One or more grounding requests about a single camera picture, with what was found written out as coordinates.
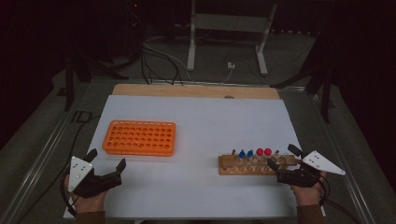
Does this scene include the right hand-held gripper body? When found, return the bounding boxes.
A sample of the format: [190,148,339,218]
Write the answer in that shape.
[276,150,347,189]

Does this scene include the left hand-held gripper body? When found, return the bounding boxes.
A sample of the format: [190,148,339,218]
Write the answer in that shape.
[67,156,123,199]

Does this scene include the orange plastic tube rack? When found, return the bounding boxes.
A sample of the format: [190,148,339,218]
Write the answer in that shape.
[102,119,177,157]

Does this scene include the wooden tube rack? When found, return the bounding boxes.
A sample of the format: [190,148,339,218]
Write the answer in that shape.
[218,148,301,176]

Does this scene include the person's right hand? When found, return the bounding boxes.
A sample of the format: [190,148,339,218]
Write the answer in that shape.
[290,171,328,207]

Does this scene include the person's left hand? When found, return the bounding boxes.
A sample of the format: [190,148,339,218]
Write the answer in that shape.
[64,174,108,214]

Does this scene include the black tripod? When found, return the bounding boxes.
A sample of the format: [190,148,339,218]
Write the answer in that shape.
[270,40,336,124]
[64,52,129,112]

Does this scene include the white board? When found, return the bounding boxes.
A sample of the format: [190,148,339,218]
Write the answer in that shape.
[63,94,327,220]

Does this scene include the black equipment stack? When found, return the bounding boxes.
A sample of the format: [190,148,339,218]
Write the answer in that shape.
[125,0,145,62]

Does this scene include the grey metal stand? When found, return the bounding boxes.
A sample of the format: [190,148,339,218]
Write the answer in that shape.
[186,0,278,77]

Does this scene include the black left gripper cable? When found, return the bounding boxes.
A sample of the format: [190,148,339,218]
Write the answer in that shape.
[59,169,78,217]

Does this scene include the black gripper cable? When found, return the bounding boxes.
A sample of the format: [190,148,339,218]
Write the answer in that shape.
[317,176,362,224]
[59,169,78,217]

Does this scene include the long black floor cable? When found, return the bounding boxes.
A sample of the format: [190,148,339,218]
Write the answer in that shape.
[62,115,102,175]

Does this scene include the metal floor frame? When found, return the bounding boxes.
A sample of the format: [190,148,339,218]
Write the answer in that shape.
[0,77,377,224]

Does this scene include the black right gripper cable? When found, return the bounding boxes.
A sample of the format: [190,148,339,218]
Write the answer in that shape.
[317,176,362,224]

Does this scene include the black floor cables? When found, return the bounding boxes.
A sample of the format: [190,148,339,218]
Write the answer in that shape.
[139,43,185,86]

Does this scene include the white floor cable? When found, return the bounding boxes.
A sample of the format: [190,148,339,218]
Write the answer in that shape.
[143,35,233,84]

